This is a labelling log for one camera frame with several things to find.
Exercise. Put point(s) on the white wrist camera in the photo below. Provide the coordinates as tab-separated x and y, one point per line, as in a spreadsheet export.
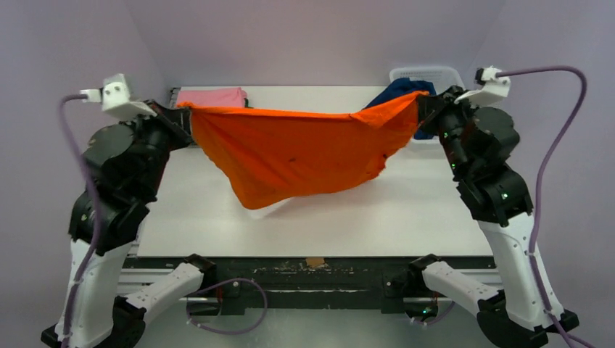
116	99
491	89

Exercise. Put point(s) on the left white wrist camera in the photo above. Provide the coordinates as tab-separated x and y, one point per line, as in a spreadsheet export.
116	99

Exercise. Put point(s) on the brown tape piece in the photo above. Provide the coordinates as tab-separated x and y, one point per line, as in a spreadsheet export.
315	262

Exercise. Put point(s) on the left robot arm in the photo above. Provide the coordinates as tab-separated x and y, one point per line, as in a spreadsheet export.
124	168

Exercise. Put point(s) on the blue t shirt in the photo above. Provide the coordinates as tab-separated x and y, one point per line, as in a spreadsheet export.
395	111

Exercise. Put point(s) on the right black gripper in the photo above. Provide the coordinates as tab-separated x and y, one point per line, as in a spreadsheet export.
429	109

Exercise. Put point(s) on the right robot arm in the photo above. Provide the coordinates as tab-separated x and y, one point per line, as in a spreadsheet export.
477	141

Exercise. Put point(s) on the white plastic basket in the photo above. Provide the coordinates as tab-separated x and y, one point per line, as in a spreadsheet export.
433	80

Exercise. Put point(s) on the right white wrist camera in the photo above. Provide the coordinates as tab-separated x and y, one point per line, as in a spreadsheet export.
491	89

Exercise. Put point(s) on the orange t shirt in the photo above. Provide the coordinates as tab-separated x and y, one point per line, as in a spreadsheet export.
271	155

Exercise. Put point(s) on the aluminium table frame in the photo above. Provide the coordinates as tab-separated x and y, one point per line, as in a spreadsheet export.
477	142

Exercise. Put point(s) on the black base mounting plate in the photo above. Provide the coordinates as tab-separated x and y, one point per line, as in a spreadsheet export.
346	283

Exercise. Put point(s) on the folded pink t shirt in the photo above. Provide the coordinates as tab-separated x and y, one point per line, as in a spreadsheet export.
218	97

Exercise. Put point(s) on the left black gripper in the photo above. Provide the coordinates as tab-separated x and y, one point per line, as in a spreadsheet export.
172	120

